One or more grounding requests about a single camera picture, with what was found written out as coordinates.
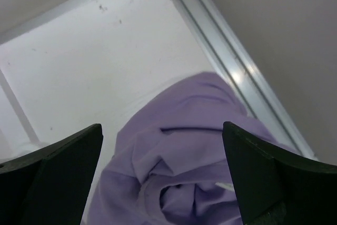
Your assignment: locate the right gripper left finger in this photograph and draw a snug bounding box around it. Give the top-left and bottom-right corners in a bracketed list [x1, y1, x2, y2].
[1, 124, 102, 224]

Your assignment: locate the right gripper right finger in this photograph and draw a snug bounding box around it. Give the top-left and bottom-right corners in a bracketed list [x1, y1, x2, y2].
[222, 122, 336, 224]

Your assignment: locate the purple t shirt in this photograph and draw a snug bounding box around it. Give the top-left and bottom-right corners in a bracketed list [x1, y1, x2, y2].
[81, 71, 303, 225]

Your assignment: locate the aluminium rail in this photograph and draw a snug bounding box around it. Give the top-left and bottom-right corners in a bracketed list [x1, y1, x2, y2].
[173, 0, 317, 160]

